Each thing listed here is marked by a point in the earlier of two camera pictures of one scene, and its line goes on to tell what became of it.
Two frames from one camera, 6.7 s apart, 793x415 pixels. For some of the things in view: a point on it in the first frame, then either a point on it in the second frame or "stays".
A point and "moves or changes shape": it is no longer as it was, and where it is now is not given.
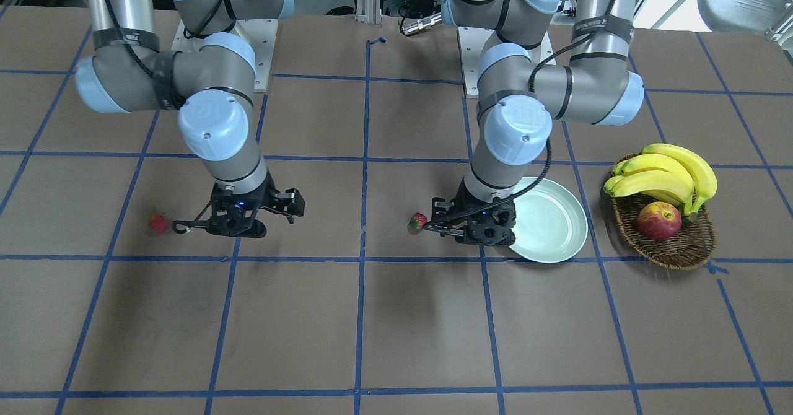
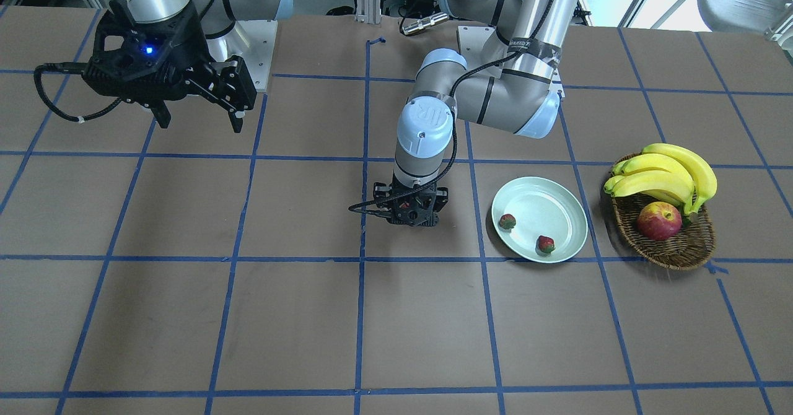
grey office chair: (736, 0) stays
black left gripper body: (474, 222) to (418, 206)
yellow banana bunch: (666, 171) stays
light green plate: (551, 223) stays
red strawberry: (415, 224) moves or changes shape
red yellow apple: (659, 221) stays
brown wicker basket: (691, 247) stays
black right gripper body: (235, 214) to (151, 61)
